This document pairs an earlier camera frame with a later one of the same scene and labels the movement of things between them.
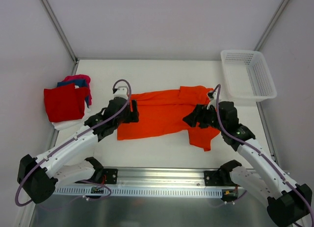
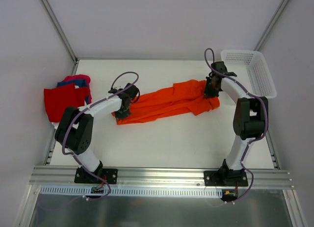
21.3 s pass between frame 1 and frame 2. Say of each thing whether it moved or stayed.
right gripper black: moved
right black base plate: stayed
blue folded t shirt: stayed
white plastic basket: stayed
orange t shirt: moved
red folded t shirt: stayed
